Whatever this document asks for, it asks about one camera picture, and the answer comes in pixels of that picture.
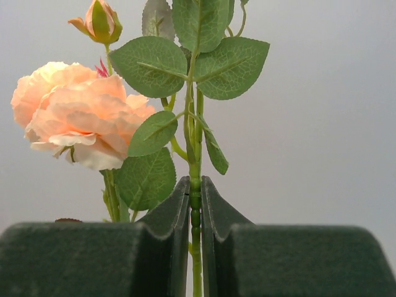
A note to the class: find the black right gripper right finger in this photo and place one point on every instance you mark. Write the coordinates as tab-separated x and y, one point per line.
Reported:
241	258

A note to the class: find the pale pink rose stem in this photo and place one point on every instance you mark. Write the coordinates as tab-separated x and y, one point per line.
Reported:
142	104

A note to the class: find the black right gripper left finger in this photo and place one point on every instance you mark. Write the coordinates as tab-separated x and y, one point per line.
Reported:
146	258

